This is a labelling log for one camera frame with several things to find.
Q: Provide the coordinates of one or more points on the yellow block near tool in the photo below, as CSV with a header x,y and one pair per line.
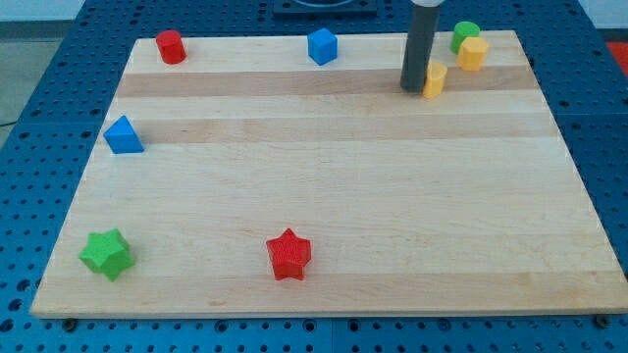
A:
x,y
435,80

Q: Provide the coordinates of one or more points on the yellow hexagonal block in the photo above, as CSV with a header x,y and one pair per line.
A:
x,y
472,54

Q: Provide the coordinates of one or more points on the red star block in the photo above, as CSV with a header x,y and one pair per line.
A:
x,y
289,255

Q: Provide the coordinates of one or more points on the light wooden board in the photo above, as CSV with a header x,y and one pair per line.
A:
x,y
467,204

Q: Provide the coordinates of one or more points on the green star block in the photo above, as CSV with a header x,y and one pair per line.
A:
x,y
107,253

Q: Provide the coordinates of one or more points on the blue cube block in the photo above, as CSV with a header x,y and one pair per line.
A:
x,y
322,46

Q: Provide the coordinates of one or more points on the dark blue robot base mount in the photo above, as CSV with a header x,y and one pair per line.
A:
x,y
294,8

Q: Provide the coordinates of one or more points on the green cylinder block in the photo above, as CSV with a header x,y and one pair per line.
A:
x,y
461,31

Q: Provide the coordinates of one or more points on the red cylinder block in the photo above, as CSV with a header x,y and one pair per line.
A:
x,y
170,46

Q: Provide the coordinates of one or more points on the blue triangular block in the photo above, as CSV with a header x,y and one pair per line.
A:
x,y
122,138

